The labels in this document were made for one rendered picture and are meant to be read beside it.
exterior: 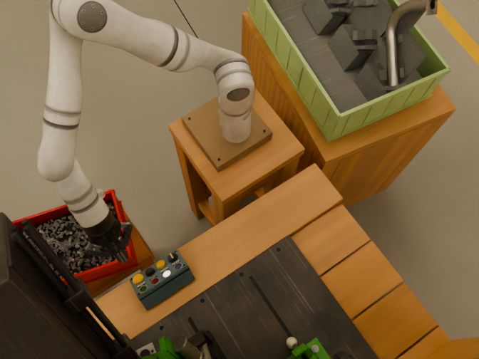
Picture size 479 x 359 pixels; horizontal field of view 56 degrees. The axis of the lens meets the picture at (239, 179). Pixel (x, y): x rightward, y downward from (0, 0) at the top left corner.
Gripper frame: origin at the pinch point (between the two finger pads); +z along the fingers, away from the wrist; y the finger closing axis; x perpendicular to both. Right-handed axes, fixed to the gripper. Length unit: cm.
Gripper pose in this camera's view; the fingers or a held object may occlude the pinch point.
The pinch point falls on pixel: (121, 256)
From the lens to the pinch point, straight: 119.8
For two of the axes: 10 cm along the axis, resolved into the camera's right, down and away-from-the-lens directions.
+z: 3.0, 7.6, 5.8
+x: -4.6, -4.2, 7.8
